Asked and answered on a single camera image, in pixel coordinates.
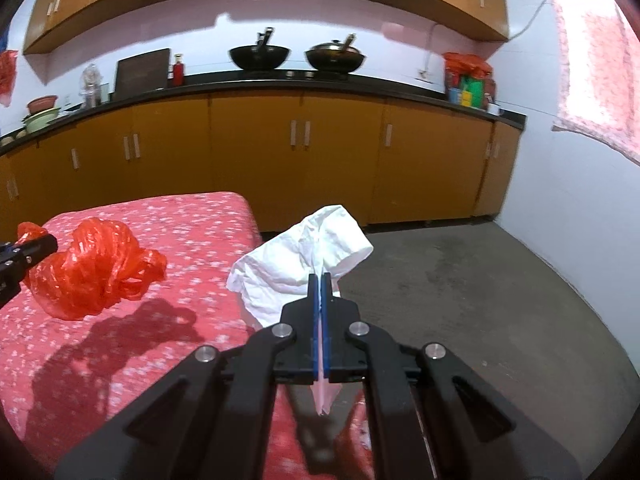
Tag green yellow containers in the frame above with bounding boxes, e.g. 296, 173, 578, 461
446, 72, 488, 109

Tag clear glass jar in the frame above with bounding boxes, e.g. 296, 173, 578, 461
80, 63, 103, 109

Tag orange base cabinet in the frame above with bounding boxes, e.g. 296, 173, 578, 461
0, 82, 526, 246

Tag black wok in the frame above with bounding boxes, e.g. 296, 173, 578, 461
228, 26, 292, 72
305, 33, 366, 74

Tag dark cutting board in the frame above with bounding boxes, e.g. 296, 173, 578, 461
114, 48, 172, 93

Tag green plastic basin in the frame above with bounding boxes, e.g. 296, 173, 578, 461
21, 108, 63, 134

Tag pink floral curtain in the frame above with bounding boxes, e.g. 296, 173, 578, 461
540, 0, 640, 166

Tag white tissue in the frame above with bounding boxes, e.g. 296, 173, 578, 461
226, 204, 375, 418

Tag red plastic bag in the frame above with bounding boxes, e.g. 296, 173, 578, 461
0, 50, 19, 108
442, 51, 493, 81
17, 217, 168, 321

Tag black countertop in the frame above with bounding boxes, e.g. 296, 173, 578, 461
0, 71, 527, 158

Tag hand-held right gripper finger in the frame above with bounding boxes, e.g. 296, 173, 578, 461
52, 272, 321, 480
320, 272, 583, 480

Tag hanging red plastic bag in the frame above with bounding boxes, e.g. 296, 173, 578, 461
0, 50, 19, 108

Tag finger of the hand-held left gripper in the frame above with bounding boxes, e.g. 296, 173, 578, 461
0, 234, 59, 273
0, 266, 23, 307

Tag brown plastic basin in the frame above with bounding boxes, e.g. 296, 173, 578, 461
26, 95, 59, 116

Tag red plastic bag on containers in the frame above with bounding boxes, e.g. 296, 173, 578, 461
442, 51, 493, 81

